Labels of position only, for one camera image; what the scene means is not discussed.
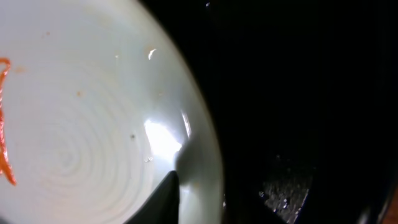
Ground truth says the light green plate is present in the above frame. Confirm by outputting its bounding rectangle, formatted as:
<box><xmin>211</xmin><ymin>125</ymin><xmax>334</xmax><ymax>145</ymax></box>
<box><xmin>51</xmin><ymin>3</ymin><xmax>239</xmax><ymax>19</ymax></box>
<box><xmin>1</xmin><ymin>0</ymin><xmax>224</xmax><ymax>223</ymax></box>

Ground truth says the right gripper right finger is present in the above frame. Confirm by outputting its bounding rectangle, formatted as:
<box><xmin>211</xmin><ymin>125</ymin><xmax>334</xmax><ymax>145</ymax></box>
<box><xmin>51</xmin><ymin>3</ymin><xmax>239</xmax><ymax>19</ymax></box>
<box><xmin>222</xmin><ymin>186</ymin><xmax>285</xmax><ymax>224</ymax></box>

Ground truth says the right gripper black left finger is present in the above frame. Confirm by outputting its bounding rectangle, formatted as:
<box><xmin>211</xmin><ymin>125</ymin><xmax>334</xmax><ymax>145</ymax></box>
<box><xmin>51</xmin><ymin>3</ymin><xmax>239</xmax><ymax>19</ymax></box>
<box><xmin>126</xmin><ymin>170</ymin><xmax>180</xmax><ymax>224</ymax></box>

